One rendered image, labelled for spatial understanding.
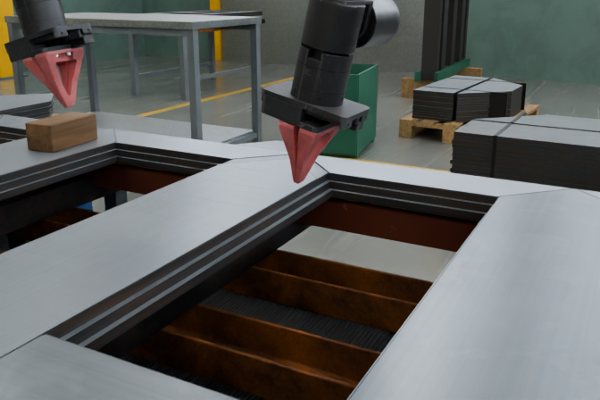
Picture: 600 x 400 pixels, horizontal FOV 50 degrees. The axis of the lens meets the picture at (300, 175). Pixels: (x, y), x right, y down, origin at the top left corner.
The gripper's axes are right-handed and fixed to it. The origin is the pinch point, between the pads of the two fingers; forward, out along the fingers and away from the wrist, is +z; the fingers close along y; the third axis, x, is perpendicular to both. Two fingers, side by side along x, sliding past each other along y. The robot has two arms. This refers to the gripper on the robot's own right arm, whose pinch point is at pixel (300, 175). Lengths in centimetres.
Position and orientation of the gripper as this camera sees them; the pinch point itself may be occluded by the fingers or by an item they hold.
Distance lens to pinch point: 72.6
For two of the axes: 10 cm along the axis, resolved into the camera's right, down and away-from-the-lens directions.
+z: -2.0, 9.0, 3.8
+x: -4.8, 2.5, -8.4
